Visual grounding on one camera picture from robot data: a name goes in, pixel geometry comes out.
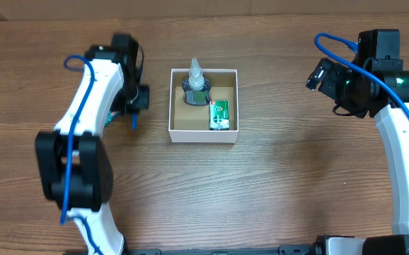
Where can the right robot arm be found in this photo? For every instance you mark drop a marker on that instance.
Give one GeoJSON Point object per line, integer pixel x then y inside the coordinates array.
{"type": "Point", "coordinates": [367, 78]}

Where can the teal toothpaste tube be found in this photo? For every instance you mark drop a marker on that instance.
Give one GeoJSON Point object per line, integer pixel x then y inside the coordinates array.
{"type": "Point", "coordinates": [111, 116]}

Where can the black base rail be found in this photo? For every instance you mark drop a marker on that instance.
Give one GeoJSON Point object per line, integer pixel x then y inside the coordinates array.
{"type": "Point", "coordinates": [225, 249]}

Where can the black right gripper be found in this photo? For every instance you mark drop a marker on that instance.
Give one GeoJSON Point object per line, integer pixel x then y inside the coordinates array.
{"type": "Point", "coordinates": [337, 76]}

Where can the blue pump bottle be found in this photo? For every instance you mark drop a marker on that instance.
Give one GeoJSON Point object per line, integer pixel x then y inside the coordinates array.
{"type": "Point", "coordinates": [196, 87]}

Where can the green soap packet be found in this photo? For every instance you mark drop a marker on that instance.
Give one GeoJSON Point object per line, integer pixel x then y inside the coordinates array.
{"type": "Point", "coordinates": [219, 115]}

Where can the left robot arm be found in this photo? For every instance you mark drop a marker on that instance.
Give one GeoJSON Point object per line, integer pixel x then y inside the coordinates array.
{"type": "Point", "coordinates": [75, 170]}

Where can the blue disposable razor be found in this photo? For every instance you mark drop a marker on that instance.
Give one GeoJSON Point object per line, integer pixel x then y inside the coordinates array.
{"type": "Point", "coordinates": [134, 121]}

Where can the white cardboard box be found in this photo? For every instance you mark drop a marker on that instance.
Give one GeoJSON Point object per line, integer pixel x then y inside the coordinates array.
{"type": "Point", "coordinates": [190, 124]}

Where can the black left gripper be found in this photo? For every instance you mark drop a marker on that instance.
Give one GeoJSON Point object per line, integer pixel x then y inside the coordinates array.
{"type": "Point", "coordinates": [143, 102]}

